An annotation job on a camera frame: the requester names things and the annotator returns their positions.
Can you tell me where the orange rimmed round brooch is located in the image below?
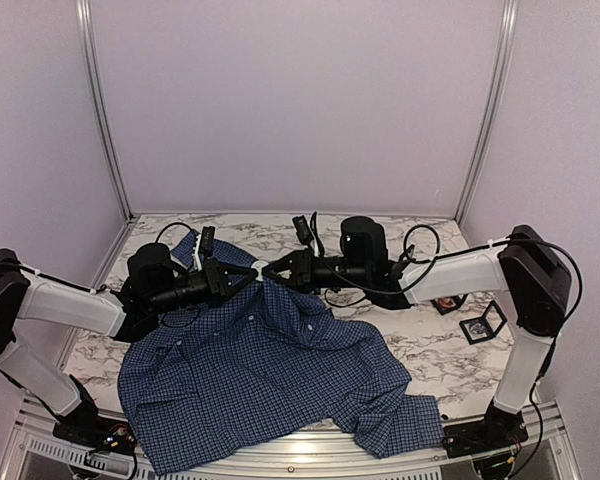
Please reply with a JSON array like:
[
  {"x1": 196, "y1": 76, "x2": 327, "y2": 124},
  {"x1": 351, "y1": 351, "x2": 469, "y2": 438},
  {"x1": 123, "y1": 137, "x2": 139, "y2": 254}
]
[{"x1": 438, "y1": 297, "x2": 456, "y2": 308}]

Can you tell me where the black frame stand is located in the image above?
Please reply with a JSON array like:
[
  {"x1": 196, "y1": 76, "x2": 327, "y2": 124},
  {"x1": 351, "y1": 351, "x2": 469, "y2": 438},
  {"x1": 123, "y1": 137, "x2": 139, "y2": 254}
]
[
  {"x1": 431, "y1": 294, "x2": 468, "y2": 316},
  {"x1": 459, "y1": 300, "x2": 507, "y2": 345}
]

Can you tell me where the brown round brooch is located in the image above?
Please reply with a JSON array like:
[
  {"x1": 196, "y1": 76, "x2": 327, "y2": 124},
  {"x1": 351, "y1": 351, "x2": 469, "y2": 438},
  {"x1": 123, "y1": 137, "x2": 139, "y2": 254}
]
[{"x1": 251, "y1": 260, "x2": 269, "y2": 282}]

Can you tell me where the white blue round brooch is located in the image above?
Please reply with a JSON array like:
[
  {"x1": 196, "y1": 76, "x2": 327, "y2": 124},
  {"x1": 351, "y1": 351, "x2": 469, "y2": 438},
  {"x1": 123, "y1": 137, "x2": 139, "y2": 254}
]
[{"x1": 471, "y1": 324, "x2": 486, "y2": 335}]

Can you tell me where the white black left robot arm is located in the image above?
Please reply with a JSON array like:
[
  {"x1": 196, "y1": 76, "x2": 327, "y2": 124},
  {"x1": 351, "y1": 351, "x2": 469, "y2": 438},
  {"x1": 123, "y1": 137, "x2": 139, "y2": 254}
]
[{"x1": 0, "y1": 242, "x2": 258, "y2": 445}]

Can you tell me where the blue checked shirt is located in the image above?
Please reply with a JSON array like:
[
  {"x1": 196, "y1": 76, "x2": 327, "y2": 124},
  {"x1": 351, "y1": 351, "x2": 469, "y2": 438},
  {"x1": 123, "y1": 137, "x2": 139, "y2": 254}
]
[{"x1": 117, "y1": 234, "x2": 444, "y2": 477}]

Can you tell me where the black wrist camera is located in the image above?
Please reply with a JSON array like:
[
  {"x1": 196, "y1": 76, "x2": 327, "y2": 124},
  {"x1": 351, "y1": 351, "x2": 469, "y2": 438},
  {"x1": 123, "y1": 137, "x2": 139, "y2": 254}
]
[
  {"x1": 292, "y1": 215, "x2": 314, "y2": 247},
  {"x1": 195, "y1": 226, "x2": 216, "y2": 259}
]

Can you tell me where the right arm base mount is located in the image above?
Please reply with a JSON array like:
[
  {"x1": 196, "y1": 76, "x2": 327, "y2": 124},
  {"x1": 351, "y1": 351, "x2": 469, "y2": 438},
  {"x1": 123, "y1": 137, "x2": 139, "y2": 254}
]
[{"x1": 441, "y1": 401, "x2": 529, "y2": 458}]

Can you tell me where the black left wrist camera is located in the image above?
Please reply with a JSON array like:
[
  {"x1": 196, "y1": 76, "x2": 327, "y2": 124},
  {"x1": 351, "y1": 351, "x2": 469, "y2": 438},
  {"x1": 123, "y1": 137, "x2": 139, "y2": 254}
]
[{"x1": 195, "y1": 226, "x2": 216, "y2": 259}]

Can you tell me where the aluminium front rail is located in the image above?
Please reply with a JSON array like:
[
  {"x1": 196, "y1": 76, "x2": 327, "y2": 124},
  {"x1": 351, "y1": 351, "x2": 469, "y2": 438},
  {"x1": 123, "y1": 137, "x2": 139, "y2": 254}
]
[{"x1": 0, "y1": 398, "x2": 582, "y2": 479}]

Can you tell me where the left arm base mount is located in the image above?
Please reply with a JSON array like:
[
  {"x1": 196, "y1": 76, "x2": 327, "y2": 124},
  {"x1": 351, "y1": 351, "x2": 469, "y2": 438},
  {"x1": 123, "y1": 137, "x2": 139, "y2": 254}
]
[{"x1": 53, "y1": 391, "x2": 137, "y2": 455}]

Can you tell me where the black frame stand middle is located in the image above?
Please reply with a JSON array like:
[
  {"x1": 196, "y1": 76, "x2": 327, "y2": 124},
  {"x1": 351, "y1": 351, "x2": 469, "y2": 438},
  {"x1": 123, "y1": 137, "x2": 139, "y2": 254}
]
[{"x1": 431, "y1": 294, "x2": 468, "y2": 316}]

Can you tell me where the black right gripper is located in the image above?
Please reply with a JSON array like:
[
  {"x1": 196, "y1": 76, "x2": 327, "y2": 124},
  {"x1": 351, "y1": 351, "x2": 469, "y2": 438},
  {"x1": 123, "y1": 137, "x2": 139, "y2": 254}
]
[{"x1": 262, "y1": 247, "x2": 370, "y2": 294}]

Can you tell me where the black frame stand near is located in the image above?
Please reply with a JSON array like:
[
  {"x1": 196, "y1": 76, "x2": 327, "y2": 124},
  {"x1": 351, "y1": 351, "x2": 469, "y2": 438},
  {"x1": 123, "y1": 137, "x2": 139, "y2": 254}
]
[{"x1": 459, "y1": 300, "x2": 507, "y2": 345}]

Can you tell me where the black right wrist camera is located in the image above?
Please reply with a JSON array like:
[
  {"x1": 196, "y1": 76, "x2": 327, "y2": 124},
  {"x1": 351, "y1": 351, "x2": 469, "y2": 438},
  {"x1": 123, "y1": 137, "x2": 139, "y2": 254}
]
[{"x1": 292, "y1": 215, "x2": 314, "y2": 247}]

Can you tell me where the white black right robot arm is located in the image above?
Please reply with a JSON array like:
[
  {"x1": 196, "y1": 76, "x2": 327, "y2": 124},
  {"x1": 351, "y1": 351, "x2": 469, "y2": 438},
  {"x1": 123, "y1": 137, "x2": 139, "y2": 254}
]
[{"x1": 259, "y1": 216, "x2": 584, "y2": 448}]

